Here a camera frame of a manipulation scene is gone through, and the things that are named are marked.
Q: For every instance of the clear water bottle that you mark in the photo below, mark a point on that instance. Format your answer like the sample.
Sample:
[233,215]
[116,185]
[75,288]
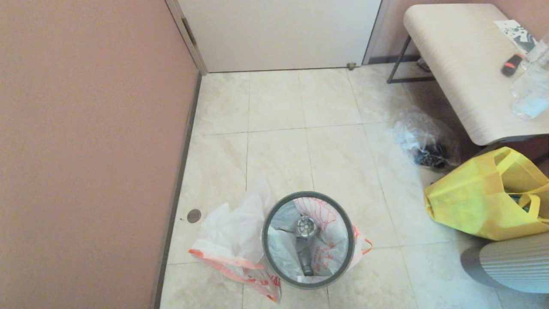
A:
[532,94]

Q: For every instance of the clear bag with dark contents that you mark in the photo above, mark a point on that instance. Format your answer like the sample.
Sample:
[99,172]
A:
[422,137]

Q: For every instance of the yellow fabric tote bag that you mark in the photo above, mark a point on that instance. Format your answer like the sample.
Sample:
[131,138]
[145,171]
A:
[472,201]

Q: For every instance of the white plastic bag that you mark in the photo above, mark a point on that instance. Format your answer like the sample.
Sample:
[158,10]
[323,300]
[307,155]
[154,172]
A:
[326,253]

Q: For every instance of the clear empty plastic bottle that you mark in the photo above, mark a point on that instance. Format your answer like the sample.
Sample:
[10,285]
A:
[305,244]

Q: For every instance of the black metal table frame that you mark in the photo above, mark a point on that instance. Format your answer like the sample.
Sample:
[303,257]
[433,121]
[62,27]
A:
[411,79]

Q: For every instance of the beige wood-grain table top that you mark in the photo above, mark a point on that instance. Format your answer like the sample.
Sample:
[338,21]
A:
[463,68]

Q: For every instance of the round metal floor plate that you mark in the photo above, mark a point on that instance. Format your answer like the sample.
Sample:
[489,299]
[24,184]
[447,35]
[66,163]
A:
[194,216]

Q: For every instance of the beige door jamb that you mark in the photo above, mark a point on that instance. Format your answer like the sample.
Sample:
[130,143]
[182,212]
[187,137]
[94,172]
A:
[376,32]
[192,47]

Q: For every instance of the white door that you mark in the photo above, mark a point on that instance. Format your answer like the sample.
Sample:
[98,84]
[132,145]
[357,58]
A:
[279,34]

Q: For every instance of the black and white leaflet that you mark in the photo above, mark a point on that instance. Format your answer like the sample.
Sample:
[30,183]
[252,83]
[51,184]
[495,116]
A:
[517,34]

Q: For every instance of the pale gray ribbed cylinder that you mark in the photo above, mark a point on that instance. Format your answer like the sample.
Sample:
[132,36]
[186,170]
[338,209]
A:
[514,266]

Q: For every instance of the crumpled white red-print bag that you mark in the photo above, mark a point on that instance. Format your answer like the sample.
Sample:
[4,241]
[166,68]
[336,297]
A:
[231,236]

